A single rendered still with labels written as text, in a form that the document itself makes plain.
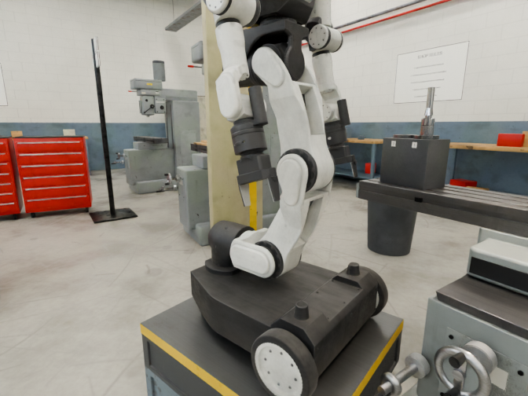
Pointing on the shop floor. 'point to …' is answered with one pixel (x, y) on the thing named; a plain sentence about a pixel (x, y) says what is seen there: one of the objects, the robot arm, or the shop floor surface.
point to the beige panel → (223, 144)
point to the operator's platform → (208, 336)
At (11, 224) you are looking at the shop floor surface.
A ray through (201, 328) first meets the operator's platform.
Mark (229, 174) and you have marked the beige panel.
